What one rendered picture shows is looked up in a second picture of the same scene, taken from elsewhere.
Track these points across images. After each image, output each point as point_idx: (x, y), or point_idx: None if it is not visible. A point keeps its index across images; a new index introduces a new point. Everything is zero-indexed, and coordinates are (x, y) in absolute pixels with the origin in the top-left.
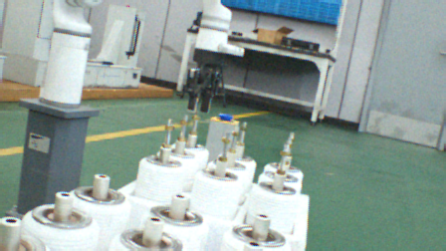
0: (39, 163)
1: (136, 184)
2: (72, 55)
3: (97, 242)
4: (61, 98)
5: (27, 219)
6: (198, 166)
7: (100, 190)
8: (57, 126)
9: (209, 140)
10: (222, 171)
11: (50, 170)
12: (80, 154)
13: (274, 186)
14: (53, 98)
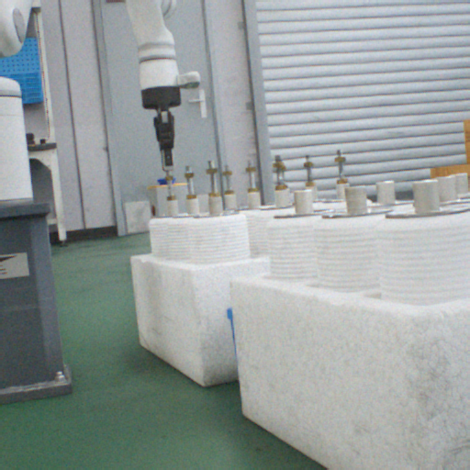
0: (18, 296)
1: (200, 252)
2: (16, 126)
3: None
4: (17, 191)
5: (347, 220)
6: None
7: (310, 205)
8: (33, 231)
9: (162, 214)
10: (287, 201)
11: (40, 298)
12: (52, 270)
13: (343, 198)
14: (6, 195)
